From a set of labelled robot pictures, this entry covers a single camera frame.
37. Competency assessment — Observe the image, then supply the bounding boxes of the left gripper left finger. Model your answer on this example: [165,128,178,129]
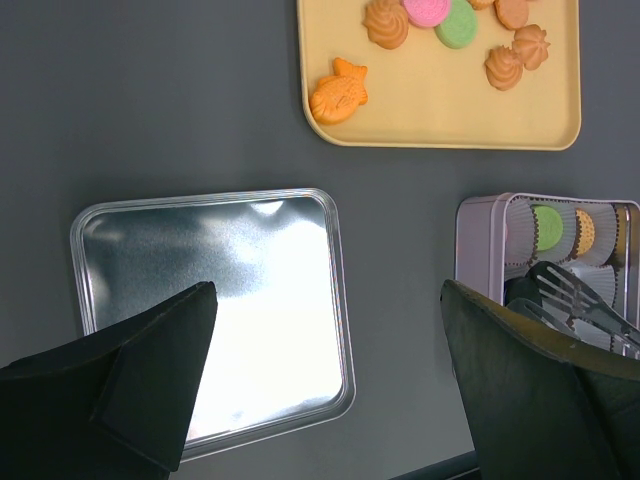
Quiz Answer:
[1,282,217,479]

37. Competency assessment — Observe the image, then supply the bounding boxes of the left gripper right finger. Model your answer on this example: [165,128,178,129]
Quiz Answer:
[440,280,639,479]

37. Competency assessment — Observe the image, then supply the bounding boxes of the metal tongs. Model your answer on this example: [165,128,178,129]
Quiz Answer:
[505,261,639,360]

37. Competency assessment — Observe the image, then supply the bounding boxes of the green sandwich cookie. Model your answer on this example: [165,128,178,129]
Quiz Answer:
[533,205,564,251]
[435,0,478,49]

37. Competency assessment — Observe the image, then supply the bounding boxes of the orange swirl cookie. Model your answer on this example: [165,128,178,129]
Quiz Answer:
[362,0,409,50]
[484,46,524,91]
[512,24,550,71]

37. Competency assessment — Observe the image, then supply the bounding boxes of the black sandwich cookie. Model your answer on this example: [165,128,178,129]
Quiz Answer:
[504,277,543,307]

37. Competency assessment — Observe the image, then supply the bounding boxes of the silver tin lid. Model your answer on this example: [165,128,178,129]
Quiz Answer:
[69,187,357,461]

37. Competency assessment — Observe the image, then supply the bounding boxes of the pink cookie tin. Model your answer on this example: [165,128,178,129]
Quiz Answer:
[454,193,639,329]

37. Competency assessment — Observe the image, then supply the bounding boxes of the yellow tray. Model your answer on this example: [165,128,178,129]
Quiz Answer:
[297,1,581,151]

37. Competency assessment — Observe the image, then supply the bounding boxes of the orange fish cookie front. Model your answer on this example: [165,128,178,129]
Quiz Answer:
[309,57,368,125]

